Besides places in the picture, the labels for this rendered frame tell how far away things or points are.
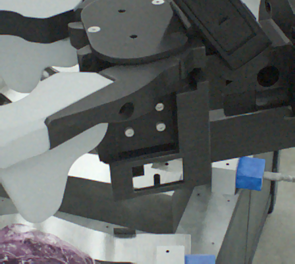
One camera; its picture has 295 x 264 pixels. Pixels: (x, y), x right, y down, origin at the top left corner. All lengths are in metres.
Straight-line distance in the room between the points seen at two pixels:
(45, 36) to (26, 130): 0.10
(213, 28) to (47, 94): 0.09
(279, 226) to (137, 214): 1.15
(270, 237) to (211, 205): 1.04
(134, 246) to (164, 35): 0.73
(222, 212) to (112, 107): 0.87
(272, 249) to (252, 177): 1.02
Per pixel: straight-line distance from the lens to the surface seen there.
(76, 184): 1.16
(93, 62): 0.39
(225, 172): 1.20
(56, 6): 0.44
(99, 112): 0.34
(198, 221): 1.20
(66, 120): 0.34
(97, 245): 1.09
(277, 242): 2.24
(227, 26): 0.38
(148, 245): 1.10
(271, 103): 0.43
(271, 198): 2.25
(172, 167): 1.19
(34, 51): 0.45
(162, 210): 1.14
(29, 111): 0.34
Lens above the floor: 1.69
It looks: 40 degrees down
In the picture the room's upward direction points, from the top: 3 degrees counter-clockwise
